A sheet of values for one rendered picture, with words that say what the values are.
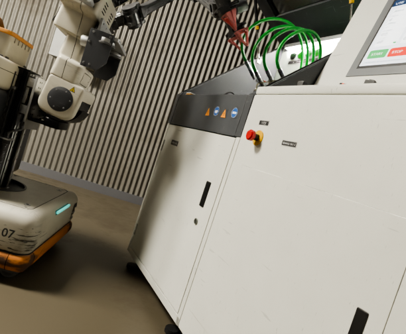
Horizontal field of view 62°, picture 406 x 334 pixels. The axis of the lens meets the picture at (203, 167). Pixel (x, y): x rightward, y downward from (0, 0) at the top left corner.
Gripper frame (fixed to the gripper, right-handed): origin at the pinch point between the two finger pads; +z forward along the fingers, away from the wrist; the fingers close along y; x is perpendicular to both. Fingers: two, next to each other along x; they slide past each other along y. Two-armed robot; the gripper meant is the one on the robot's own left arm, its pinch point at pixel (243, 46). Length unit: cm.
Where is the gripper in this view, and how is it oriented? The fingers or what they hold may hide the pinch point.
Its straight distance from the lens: 163.0
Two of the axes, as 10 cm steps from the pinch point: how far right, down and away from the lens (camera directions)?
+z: 4.6, 8.8, 0.7
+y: -3.3, 0.9, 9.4
